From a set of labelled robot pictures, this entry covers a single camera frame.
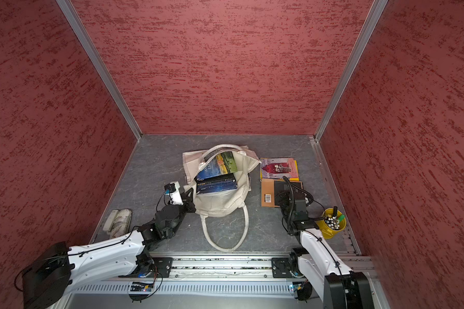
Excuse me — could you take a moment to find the blue green landscape book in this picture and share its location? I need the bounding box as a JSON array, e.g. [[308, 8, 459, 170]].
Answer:
[[196, 151, 238, 181]]

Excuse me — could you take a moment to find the left corner aluminium post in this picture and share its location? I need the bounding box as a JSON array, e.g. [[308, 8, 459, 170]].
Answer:
[[56, 0, 143, 141]]

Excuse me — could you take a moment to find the right circuit board with wires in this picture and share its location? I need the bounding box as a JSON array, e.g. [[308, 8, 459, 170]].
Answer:
[[289, 281, 313, 301]]

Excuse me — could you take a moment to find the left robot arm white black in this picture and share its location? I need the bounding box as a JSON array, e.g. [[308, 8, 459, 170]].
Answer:
[[17, 199, 195, 308]]

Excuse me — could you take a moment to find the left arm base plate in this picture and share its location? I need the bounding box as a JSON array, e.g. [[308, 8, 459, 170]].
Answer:
[[119, 257, 173, 279]]

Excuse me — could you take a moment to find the aluminium front rail frame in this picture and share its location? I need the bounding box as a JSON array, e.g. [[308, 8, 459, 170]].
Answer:
[[48, 252, 391, 309]]

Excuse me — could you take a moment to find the right corner aluminium post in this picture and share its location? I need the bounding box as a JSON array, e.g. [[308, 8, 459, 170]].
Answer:
[[314, 0, 389, 142]]

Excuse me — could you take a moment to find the left circuit board with wires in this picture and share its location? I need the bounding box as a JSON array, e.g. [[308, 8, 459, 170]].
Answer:
[[128, 282, 156, 302]]

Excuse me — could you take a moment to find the circuit board with wires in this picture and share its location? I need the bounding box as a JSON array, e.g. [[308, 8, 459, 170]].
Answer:
[[289, 281, 313, 301], [128, 282, 156, 302]]

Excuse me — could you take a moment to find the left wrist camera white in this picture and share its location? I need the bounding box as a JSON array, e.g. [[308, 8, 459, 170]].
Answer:
[[164, 182, 183, 205]]

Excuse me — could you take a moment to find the corner aluminium post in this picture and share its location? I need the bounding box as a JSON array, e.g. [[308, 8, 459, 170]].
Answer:
[[314, 0, 389, 142], [56, 0, 143, 141]]

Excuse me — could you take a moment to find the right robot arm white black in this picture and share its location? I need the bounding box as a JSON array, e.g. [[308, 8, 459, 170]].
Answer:
[[272, 187, 375, 308]]

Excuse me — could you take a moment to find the yellow cup with batteries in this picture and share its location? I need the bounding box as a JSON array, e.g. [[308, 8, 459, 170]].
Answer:
[[316, 207, 347, 239]]

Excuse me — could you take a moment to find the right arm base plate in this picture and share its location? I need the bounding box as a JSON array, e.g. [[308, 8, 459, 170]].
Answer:
[[271, 257, 304, 278]]

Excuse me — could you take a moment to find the cream canvas tote bag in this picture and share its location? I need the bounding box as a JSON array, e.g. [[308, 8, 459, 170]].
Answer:
[[183, 144, 260, 252]]

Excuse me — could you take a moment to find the white rolled cloth object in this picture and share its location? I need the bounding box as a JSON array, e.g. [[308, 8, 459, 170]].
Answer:
[[103, 209, 132, 239]]

